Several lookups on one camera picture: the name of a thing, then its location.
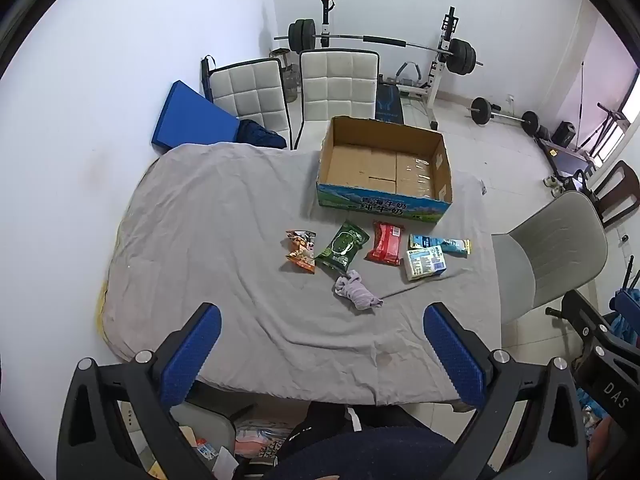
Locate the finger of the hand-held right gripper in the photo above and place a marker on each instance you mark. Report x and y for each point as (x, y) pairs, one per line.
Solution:
(585, 312)

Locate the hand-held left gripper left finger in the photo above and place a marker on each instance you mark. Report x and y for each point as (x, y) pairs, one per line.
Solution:
(192, 355)

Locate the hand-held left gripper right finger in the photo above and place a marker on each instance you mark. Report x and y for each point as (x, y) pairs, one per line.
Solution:
(452, 355)

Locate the small milk carton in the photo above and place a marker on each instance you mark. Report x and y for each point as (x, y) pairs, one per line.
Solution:
(424, 264)

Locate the blue white pouch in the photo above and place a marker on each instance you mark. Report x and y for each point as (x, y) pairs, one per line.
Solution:
(445, 244)

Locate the red snack packet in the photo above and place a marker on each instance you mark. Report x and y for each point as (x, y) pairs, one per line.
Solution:
(385, 244)

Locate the orange panda snack packet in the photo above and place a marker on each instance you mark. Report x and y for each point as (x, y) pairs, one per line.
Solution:
(300, 252)

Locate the green snack packet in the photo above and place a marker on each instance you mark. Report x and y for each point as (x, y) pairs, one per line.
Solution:
(341, 247)

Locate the cardboard box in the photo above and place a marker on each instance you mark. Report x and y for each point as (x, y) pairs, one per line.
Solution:
(380, 170)

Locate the blue bag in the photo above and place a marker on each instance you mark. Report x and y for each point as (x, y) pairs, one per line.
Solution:
(625, 327)

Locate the grey plastic chair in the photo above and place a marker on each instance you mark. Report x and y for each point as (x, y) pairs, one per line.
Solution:
(555, 245)

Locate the pink printed bag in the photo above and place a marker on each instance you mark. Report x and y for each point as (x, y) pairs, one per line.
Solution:
(262, 442)

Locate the grey bed sheet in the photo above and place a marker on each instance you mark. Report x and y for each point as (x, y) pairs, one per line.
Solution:
(215, 240)

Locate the brown wooden chair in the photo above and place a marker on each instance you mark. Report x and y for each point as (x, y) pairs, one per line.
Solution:
(617, 195)

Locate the pair of light shoes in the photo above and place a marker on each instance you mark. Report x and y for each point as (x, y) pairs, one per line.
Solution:
(554, 186)

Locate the black kettlebell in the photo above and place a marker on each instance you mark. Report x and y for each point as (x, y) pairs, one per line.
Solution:
(581, 181)

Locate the person's dark pants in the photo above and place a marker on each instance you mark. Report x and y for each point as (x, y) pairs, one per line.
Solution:
(350, 455)

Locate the black speaker box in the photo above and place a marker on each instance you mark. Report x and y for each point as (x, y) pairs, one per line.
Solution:
(565, 134)

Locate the small floor barbell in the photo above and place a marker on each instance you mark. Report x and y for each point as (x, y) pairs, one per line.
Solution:
(481, 111)

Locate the dark blue garment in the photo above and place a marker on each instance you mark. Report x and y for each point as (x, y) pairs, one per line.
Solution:
(257, 134)

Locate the blue foam mat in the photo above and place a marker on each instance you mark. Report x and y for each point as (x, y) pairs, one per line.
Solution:
(192, 117)

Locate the black blue weight bench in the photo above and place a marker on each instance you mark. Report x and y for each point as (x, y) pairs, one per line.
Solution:
(389, 104)

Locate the white quilted chair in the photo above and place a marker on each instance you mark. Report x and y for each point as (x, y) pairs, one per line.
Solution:
(250, 92)
(337, 85)

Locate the white barbell rack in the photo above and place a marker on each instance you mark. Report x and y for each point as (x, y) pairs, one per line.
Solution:
(434, 80)

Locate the dark folded umbrella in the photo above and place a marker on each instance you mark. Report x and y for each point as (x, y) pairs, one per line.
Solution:
(206, 77)

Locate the grey exercise machine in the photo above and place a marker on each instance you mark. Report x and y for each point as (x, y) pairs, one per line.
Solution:
(410, 72)

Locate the clear water bottle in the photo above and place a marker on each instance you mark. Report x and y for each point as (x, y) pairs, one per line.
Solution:
(291, 85)

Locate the barbell with black plates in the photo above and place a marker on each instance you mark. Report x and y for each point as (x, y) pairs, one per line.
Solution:
(302, 35)

